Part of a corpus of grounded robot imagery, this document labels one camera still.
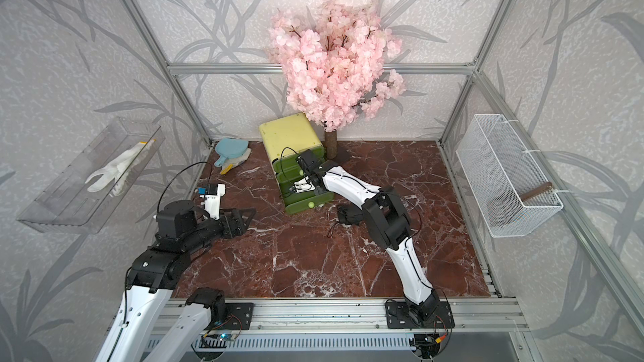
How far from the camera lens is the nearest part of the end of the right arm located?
719 mm

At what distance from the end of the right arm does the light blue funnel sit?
20.7 inches

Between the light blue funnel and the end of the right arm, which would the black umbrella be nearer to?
the end of the right arm

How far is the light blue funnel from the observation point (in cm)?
117
